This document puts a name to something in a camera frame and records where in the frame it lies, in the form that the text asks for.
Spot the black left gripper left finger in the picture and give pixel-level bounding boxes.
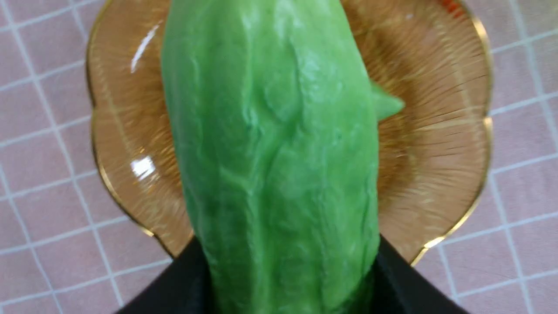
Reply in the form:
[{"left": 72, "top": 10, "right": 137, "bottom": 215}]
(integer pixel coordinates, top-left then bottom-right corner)
[{"left": 117, "top": 237, "right": 218, "bottom": 314}]

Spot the amber ribbed plastic plate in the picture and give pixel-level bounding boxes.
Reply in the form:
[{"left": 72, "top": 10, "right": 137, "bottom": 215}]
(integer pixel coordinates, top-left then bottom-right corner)
[{"left": 86, "top": 0, "right": 493, "bottom": 265}]

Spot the green toy cucumber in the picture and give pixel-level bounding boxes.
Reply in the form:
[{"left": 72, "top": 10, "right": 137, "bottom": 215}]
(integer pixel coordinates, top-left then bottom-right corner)
[{"left": 161, "top": 0, "right": 403, "bottom": 314}]

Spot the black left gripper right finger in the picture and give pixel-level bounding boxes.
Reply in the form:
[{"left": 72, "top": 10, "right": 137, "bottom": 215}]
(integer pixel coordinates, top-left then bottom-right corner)
[{"left": 371, "top": 236, "right": 468, "bottom": 314}]

